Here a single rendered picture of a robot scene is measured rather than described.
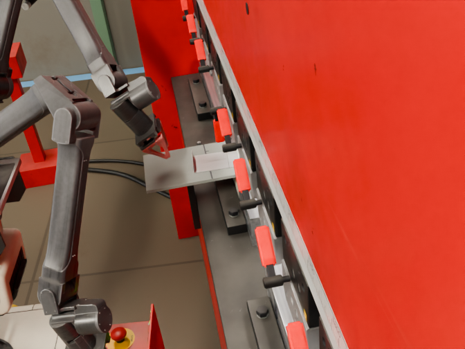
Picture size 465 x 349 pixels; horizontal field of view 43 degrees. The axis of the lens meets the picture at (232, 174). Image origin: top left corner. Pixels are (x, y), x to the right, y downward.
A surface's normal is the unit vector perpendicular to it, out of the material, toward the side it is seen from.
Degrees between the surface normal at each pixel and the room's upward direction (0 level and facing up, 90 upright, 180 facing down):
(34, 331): 0
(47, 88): 64
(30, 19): 90
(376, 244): 90
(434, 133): 90
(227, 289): 0
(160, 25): 90
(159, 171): 0
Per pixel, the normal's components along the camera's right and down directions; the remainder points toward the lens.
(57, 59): 0.07, 0.57
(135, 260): -0.10, -0.81
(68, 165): -0.27, 0.23
